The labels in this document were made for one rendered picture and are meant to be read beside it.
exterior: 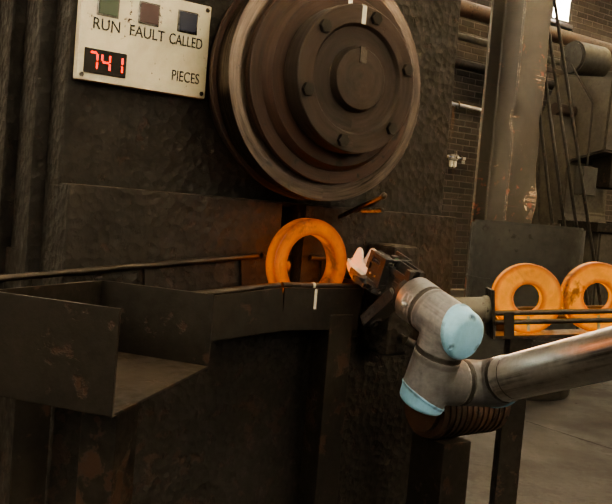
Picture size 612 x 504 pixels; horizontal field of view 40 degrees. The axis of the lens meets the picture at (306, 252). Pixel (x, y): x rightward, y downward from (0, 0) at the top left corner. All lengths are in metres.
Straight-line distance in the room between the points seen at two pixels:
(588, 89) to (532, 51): 3.71
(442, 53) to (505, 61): 4.11
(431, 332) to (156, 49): 0.74
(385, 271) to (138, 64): 0.62
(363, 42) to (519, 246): 2.74
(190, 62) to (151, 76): 0.09
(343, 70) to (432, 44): 0.53
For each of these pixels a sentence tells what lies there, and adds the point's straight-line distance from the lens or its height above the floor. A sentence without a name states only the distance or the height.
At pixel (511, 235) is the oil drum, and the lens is 4.29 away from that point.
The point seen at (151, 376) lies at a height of 0.60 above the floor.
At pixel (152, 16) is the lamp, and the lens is 1.65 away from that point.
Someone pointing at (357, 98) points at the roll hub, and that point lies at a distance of 1.61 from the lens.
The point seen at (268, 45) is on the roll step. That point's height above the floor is 1.16.
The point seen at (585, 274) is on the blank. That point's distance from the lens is 1.94.
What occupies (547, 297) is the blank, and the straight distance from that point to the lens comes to 1.92.
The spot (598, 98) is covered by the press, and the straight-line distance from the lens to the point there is 9.58.
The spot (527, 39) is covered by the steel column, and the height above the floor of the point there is 2.12.
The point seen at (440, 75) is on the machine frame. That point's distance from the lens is 2.09.
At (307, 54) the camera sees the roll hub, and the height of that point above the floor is 1.14.
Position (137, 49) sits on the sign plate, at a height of 1.13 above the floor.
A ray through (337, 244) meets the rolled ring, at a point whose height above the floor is 0.79.
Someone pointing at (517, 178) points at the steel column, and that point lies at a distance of 5.91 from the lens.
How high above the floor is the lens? 0.86
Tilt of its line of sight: 3 degrees down
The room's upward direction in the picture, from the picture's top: 5 degrees clockwise
